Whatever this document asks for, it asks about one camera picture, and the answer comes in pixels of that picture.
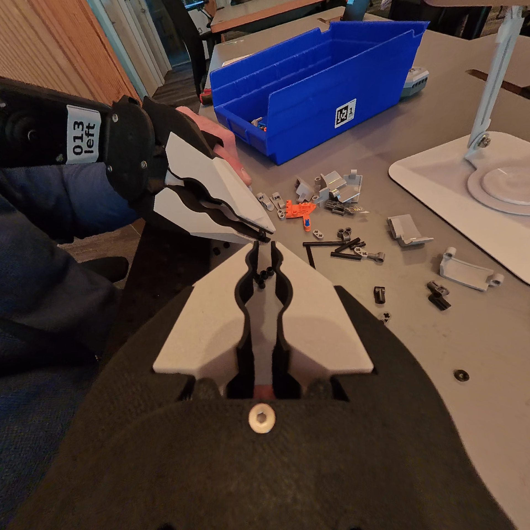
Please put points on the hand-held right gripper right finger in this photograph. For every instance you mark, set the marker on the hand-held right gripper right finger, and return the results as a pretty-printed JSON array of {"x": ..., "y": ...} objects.
[{"x": 327, "y": 331}]

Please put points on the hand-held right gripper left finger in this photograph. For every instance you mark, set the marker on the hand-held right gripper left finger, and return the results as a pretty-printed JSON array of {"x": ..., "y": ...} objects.
[{"x": 198, "y": 331}]

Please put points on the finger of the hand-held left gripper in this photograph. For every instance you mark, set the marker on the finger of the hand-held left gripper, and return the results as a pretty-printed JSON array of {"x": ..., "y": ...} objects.
[
  {"x": 182, "y": 215},
  {"x": 215, "y": 182}
]

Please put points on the black small pin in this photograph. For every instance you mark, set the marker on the black small pin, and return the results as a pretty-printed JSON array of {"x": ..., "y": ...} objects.
[{"x": 265, "y": 237}]

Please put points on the person's left forearm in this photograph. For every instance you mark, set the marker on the person's left forearm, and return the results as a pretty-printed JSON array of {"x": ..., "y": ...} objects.
[{"x": 62, "y": 198}]

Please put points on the person's left hand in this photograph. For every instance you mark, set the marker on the person's left hand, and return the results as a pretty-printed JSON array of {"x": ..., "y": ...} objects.
[{"x": 219, "y": 138}]

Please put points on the dark studded panel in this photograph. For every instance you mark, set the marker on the dark studded panel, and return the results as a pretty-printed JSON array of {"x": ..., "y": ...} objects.
[{"x": 165, "y": 269}]

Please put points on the grey slim fairing panel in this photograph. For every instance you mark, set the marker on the grey slim fairing panel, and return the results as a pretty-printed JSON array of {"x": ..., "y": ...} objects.
[
  {"x": 271, "y": 203},
  {"x": 280, "y": 201}
]

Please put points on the black pin joiner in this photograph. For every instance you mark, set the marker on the black pin joiner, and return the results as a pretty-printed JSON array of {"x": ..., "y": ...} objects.
[{"x": 380, "y": 295}]

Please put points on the heap of assorted toy pins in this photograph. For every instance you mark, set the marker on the heap of assorted toy pins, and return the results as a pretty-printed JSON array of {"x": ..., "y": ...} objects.
[{"x": 259, "y": 124}]

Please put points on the black axle rod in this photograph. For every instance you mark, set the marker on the black axle rod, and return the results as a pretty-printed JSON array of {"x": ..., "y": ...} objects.
[
  {"x": 310, "y": 256},
  {"x": 345, "y": 256},
  {"x": 348, "y": 245},
  {"x": 316, "y": 244}
]

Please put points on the orange ridged wedge panel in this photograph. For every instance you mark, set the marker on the orange ridged wedge panel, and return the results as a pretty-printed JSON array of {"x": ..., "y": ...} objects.
[{"x": 300, "y": 208}]

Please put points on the grey arched panel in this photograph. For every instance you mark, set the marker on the grey arched panel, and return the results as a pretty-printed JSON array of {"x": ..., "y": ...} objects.
[{"x": 304, "y": 186}]

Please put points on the black rounded object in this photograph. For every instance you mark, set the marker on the black rounded object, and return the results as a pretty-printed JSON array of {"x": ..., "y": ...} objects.
[{"x": 103, "y": 269}]

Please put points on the grey small pin connector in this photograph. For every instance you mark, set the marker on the grey small pin connector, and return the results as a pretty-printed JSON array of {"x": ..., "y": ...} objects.
[{"x": 344, "y": 234}]

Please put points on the orange connector with blue pin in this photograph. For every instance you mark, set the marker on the orange connector with blue pin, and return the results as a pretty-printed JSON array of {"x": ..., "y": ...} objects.
[{"x": 307, "y": 224}]

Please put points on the black axle pin connector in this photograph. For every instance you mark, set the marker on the black axle pin connector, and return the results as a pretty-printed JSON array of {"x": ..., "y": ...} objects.
[{"x": 439, "y": 295}]

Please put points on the grey large shell panel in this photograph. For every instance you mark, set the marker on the grey large shell panel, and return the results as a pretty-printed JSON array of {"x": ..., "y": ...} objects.
[{"x": 339, "y": 186}]

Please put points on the small clear plastic bag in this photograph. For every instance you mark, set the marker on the small clear plastic bag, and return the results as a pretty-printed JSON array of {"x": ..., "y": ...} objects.
[{"x": 359, "y": 210}]

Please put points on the light grey holed curved panel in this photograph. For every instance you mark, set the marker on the light grey holed curved panel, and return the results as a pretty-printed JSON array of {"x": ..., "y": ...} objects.
[{"x": 408, "y": 230}]

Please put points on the brown background table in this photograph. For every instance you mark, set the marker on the brown background table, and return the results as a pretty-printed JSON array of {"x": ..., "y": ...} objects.
[{"x": 265, "y": 12}]

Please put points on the grey ribbed part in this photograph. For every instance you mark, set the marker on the grey ribbed part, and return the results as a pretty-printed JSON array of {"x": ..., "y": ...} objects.
[{"x": 414, "y": 83}]

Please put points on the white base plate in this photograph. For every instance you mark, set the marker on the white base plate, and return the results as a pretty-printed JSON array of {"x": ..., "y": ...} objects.
[{"x": 434, "y": 186}]

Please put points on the grey metal disc bracket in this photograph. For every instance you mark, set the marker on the grey metal disc bracket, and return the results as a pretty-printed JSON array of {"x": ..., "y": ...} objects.
[{"x": 505, "y": 186}]

